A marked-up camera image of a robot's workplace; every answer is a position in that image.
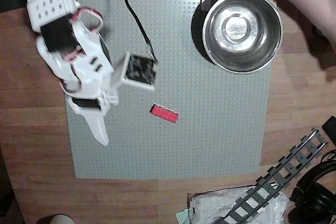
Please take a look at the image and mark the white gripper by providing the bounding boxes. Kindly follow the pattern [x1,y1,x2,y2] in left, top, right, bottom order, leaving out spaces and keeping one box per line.
[36,20,120,147]

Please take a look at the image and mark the red lego block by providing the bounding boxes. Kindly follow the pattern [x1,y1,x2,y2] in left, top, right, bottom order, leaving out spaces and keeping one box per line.
[149,104,180,124]

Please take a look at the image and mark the large grey lego baseplate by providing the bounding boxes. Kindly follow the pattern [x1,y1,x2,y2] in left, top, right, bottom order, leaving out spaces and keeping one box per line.
[64,0,272,180]

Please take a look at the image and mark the grey lego train track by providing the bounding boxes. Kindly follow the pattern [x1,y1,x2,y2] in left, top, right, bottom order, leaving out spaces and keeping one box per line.
[211,127,329,224]

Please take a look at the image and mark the white cylinder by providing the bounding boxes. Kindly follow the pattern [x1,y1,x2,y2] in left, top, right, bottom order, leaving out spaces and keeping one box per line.
[35,214,76,224]

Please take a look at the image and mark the pale green paper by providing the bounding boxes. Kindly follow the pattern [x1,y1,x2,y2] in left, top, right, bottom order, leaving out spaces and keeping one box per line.
[175,208,193,224]

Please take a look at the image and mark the clear plastic bag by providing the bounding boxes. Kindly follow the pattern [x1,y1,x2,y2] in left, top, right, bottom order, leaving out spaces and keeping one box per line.
[187,186,291,224]

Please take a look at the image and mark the steel bowl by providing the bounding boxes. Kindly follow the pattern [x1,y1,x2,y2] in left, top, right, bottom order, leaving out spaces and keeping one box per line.
[202,0,284,74]

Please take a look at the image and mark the black oblong object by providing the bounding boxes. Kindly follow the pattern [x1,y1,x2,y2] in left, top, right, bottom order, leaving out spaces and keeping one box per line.
[321,115,336,141]

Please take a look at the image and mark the black headphones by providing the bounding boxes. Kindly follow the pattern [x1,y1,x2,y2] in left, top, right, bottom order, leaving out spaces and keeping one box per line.
[287,150,336,224]

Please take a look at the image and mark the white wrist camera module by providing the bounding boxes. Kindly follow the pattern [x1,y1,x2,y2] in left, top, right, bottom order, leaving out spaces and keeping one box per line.
[112,51,159,92]

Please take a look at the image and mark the black camera cable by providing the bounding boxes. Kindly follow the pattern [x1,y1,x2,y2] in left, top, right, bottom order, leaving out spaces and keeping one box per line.
[124,0,159,64]

